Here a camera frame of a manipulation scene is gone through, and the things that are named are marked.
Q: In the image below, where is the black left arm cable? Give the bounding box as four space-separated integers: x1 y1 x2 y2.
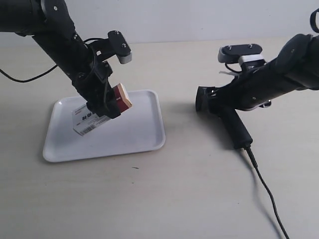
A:
0 65 58 83

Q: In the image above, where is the white plastic tray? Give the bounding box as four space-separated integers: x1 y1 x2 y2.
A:
43 90 165 163

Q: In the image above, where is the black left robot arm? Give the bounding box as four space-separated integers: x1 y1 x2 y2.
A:
0 0 131 119

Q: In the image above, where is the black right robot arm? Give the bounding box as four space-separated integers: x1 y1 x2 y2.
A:
211 34 319 111

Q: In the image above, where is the black handheld barcode scanner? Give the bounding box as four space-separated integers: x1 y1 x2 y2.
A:
195 86 253 149

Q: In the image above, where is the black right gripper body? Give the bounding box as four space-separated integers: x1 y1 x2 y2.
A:
211 63 277 111

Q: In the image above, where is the black scanner cable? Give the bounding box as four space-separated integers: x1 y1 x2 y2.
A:
243 146 290 239

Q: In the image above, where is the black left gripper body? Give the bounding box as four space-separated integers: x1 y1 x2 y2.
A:
71 61 113 111

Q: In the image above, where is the white red medicine box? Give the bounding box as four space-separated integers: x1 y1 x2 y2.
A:
72 83 133 136

